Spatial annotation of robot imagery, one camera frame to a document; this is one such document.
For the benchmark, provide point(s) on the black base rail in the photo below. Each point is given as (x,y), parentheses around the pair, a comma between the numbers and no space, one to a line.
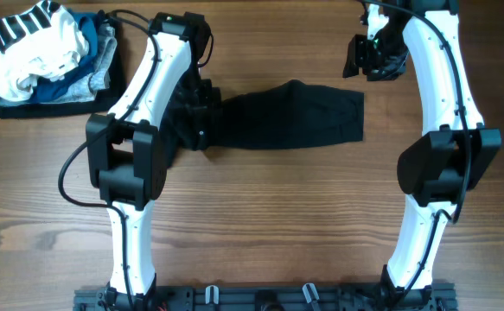
(269,298)

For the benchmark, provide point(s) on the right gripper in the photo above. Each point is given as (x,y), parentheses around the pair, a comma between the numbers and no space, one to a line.
(357,59)

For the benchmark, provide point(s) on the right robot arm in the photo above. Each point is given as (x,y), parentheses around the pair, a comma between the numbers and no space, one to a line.
(448,160)

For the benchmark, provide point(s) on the grey folded garment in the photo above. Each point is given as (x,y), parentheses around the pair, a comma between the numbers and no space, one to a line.
(91,76)

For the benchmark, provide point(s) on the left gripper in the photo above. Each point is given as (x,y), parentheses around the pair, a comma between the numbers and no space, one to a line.
(209,100)

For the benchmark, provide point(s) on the black t-shirt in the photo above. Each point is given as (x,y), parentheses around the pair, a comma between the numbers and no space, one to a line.
(294,115)

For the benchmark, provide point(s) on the blue folded garment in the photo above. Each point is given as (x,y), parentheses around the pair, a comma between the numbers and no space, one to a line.
(44,51)

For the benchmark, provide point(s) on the black folded garment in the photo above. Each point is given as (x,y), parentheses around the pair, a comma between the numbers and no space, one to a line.
(104,100)

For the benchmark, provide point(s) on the white black striped garment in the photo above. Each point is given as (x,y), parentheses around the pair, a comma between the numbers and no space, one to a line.
(42,42)

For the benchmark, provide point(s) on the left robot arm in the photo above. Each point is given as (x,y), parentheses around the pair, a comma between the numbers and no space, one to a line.
(127,157)

